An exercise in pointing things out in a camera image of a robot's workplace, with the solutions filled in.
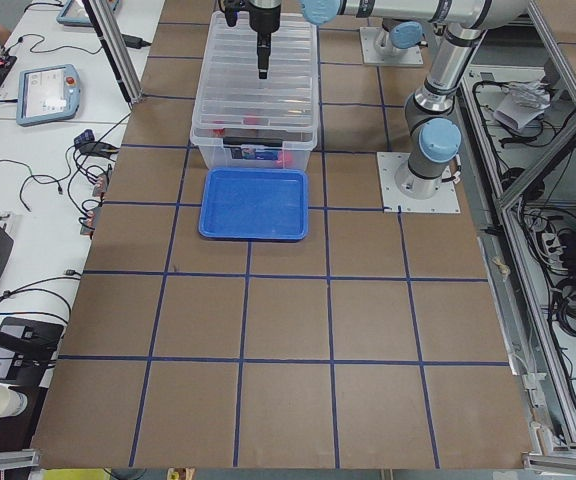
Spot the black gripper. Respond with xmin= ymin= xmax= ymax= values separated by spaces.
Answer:
xmin=248 ymin=0 xmax=282 ymax=80

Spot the clear plastic box lid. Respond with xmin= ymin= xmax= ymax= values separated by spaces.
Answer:
xmin=190 ymin=10 xmax=318 ymax=135

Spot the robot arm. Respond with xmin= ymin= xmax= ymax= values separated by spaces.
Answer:
xmin=301 ymin=1 xmax=527 ymax=200

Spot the clear plastic storage box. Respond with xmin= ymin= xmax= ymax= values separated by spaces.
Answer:
xmin=190 ymin=12 xmax=319 ymax=170

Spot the blue plastic tray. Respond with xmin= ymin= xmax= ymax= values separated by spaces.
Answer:
xmin=198 ymin=168 xmax=309 ymax=242

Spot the blue teach pendant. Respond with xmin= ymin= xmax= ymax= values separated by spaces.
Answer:
xmin=56 ymin=0 xmax=92 ymax=27
xmin=16 ymin=64 xmax=81 ymax=127

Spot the aluminium frame post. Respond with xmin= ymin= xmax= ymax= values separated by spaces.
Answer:
xmin=83 ymin=0 xmax=143 ymax=106

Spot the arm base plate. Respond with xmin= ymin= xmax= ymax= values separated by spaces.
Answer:
xmin=359 ymin=27 xmax=423 ymax=68
xmin=377 ymin=152 xmax=461 ymax=214

